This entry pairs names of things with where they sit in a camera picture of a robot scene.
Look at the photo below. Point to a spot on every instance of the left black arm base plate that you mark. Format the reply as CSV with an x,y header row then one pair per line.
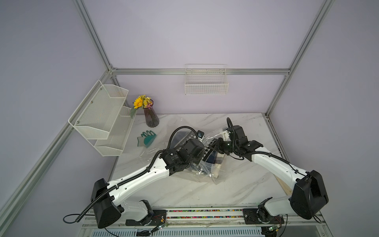
x,y
154,217

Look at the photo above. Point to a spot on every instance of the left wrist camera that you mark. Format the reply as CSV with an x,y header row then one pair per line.
x,y
200,134

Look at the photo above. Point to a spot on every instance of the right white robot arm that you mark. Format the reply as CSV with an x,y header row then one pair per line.
x,y
308,194

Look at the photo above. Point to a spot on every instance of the aluminium front rail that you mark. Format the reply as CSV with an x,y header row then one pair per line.
x,y
208,217

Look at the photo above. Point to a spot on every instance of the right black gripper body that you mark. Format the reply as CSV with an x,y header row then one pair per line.
x,y
227,146

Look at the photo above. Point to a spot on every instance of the navy plaid scarf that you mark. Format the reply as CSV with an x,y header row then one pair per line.
x,y
204,167

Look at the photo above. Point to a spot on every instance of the purple ribbed glass vase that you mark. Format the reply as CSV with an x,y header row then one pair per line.
x,y
151,117

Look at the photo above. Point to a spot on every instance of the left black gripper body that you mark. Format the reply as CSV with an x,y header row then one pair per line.
x,y
197,159

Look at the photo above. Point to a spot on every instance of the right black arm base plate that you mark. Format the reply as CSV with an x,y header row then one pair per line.
x,y
259,216

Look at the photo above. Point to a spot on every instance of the white wire wall basket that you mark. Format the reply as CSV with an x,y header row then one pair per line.
x,y
206,79

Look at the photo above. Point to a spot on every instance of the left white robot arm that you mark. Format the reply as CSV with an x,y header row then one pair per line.
x,y
108,199

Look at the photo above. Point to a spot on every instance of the white two-tier mesh shelf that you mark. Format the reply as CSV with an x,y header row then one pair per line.
x,y
103,119

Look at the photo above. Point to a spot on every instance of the green white work glove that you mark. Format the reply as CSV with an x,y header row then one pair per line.
x,y
146,139

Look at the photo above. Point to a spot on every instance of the clear plastic vacuum bag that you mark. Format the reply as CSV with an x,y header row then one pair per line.
x,y
168,162

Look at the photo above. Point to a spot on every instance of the cream plaid scarf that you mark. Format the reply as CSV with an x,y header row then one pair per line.
x,y
216,168

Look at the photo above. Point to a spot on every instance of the yellow flower bouquet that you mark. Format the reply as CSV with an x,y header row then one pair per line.
x,y
144,102

